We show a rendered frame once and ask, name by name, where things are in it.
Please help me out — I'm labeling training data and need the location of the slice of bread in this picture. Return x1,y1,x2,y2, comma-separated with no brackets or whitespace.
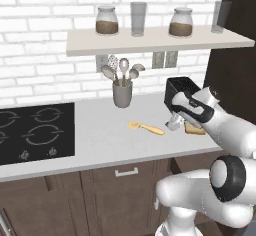
183,121,207,136

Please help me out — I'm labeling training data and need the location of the brown cabinet panel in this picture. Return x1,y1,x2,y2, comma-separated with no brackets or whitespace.
0,171,83,236

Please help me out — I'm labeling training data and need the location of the black hob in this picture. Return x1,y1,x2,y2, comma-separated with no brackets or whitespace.
0,102,76,167

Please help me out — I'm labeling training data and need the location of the glass jar with brown filling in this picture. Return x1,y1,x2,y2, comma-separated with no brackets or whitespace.
168,7,194,39
95,5,120,36

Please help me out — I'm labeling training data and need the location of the black toaster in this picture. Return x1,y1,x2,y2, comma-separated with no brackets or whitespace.
163,76,202,115

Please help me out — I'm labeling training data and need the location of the steel oven handle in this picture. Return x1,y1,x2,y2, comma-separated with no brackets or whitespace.
0,209,12,236

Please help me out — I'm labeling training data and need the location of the brown cabinet front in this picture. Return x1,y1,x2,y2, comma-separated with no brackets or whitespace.
80,159,175,236

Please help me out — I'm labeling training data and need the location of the yellow wooden spoon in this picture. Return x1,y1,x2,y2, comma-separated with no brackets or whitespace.
127,120,166,137

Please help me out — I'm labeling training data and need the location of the grey utensil pot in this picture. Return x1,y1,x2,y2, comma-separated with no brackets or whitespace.
112,79,134,109

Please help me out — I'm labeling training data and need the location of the grey wall socket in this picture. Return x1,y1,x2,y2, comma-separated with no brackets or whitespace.
95,54,110,74
151,51,166,70
165,50,179,69

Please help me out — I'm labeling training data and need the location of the white wall shelf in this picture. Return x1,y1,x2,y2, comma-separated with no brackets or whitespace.
65,25,256,58

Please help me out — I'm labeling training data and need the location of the slotted steel spoon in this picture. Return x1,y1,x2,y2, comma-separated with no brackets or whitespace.
107,54,120,82

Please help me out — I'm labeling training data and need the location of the steel spoon with wooden handle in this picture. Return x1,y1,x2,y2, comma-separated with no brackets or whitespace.
127,63,147,82
100,64,118,85
118,57,130,88

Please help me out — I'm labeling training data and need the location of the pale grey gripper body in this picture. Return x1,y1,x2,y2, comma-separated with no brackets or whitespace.
165,112,185,132

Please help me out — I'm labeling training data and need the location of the white cabinet handle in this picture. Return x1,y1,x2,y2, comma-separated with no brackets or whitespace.
153,195,161,211
114,166,140,178

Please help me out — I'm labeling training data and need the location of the brown drawer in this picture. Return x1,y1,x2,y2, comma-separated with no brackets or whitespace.
169,150,228,178

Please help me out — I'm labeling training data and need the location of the clear drinking glass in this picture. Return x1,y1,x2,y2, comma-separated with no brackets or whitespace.
210,0,233,35
129,1,148,37

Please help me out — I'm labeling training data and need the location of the dark brown tall cabinet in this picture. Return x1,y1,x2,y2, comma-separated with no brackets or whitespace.
202,0,256,125

